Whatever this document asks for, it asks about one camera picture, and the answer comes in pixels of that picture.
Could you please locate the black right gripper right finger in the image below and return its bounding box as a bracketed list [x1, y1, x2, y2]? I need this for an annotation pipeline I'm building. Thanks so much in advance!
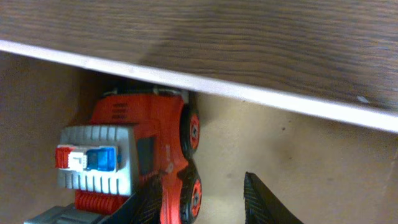
[244, 172, 303, 224]

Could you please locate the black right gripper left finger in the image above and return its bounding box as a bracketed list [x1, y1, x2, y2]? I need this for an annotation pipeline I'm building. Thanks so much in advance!
[99, 177, 162, 224]

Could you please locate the red toy fire truck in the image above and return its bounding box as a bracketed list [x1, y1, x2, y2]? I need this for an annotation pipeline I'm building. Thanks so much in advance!
[30, 87, 202, 223]

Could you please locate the white cardboard box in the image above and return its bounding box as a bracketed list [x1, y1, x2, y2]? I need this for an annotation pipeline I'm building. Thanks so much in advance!
[1, 40, 397, 223]

